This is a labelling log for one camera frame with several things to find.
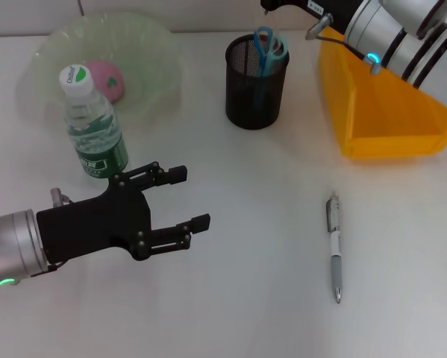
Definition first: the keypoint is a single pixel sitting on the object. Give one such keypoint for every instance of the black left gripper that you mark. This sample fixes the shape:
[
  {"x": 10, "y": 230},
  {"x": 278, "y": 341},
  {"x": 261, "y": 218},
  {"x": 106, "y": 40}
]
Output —
[{"x": 92, "y": 223}]

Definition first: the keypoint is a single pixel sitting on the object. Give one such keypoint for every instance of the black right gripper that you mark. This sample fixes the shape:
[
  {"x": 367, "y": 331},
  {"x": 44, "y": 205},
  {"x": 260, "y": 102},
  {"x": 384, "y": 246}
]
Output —
[{"x": 320, "y": 9}]

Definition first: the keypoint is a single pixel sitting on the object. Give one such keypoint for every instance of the blue plastic scissors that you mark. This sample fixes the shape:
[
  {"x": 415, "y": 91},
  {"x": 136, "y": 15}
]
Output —
[{"x": 262, "y": 56}]

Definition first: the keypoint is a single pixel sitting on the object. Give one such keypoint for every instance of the clear green-label water bottle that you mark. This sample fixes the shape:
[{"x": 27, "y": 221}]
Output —
[{"x": 96, "y": 138}]

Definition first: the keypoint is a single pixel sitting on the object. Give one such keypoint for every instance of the pink toy peach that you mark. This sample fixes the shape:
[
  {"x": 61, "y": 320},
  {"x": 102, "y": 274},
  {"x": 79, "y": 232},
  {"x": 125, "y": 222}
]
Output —
[{"x": 109, "y": 82}]

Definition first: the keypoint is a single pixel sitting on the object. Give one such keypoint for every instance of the white grey ballpoint pen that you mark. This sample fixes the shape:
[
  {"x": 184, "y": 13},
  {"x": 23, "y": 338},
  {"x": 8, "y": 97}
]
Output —
[{"x": 336, "y": 268}]

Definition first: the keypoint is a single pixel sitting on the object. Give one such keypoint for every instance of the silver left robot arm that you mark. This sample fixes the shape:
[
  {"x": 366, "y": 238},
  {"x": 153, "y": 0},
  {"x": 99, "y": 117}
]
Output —
[{"x": 12, "y": 246}]

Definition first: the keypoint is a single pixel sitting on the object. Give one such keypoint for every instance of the black mesh pen holder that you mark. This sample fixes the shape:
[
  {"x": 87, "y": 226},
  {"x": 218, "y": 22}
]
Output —
[{"x": 253, "y": 108}]

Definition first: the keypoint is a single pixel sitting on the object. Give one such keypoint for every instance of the green glass fruit plate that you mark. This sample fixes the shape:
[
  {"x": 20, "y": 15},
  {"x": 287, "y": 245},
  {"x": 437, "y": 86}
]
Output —
[{"x": 144, "y": 56}]

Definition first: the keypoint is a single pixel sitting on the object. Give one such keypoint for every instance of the yellow plastic bin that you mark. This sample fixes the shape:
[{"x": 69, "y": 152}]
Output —
[{"x": 387, "y": 112}]

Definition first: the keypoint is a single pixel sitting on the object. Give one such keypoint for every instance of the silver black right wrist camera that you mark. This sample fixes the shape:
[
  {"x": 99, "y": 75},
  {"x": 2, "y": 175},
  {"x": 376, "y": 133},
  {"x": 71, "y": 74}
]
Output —
[{"x": 409, "y": 11}]

